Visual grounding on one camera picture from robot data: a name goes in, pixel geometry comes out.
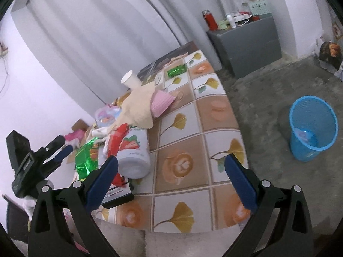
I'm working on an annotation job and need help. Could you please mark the beige cloth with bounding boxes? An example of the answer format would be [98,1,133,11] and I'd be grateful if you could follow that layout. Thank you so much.
[107,82,157,129]

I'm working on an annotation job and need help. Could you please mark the red snack packet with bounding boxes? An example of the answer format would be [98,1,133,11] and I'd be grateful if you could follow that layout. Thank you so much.
[103,123,130,157]

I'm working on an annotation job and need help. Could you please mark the pink packet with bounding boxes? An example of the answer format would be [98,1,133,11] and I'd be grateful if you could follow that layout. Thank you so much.
[66,130,86,148]

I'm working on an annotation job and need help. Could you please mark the white curtain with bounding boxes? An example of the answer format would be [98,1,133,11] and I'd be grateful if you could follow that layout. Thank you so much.
[11,0,223,105]

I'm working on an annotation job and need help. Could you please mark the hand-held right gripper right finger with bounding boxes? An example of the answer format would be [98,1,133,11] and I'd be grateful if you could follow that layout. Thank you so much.
[220,154,314,257]

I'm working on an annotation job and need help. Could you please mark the white strawberry print canister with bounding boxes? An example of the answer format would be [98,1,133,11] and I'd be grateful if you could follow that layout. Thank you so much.
[118,127,151,178]

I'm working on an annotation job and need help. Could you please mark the clear plastic container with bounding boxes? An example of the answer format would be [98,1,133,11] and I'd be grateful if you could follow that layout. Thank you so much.
[95,105,122,127]

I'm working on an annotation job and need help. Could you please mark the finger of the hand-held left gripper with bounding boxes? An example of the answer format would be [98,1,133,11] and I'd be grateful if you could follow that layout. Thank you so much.
[40,134,66,153]
[50,145,74,170]

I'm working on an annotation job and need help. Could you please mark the brown cardboard box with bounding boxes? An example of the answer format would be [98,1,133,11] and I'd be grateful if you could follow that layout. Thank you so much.
[71,119,90,140]

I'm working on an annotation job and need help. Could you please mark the white power strip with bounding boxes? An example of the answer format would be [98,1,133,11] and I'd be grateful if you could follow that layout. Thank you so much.
[233,12,254,22]

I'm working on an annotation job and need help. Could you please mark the small green foil wrapper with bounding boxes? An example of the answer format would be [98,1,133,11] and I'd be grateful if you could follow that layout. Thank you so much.
[167,65,187,78]

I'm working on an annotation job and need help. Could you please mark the blue plastic waste basket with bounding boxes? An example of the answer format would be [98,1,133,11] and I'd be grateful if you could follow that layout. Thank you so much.
[289,96,338,162]

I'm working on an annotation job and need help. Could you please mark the large green foil wrapper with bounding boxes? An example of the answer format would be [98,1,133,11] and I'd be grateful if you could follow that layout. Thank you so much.
[74,138,104,180]

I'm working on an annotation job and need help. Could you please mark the pale printed wrapper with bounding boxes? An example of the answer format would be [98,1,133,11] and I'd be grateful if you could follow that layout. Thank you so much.
[296,130,317,146]

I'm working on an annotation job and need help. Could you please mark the red thermos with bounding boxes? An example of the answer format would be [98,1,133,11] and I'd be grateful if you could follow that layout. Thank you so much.
[202,10,219,31]

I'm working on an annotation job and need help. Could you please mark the white paper cup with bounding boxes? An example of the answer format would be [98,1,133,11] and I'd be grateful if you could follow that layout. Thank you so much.
[120,70,141,90]

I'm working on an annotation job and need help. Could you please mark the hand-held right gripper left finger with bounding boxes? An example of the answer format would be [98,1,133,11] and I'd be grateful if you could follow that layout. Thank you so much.
[28,155,120,257]

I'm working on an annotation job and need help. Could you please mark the orange red packet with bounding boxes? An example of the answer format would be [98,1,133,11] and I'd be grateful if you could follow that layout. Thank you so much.
[113,173,129,186]

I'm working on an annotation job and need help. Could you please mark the black and white box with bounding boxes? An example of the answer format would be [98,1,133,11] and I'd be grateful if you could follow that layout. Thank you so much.
[101,182,134,209]

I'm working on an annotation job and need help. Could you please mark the white cloth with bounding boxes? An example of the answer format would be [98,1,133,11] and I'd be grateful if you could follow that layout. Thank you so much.
[92,127,110,140]

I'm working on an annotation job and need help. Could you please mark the grey cabinet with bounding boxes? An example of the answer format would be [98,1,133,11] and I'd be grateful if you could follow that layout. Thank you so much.
[206,15,283,79]

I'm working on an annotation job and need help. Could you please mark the pink knit hat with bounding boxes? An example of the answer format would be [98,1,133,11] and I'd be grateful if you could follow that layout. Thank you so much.
[150,90,176,118]

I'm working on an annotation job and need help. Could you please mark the dark printed box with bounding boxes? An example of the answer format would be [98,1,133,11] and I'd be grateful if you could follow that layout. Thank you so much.
[319,41,342,70]

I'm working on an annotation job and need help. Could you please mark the green woven basket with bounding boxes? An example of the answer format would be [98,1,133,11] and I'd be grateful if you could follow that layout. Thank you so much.
[248,1,272,16]

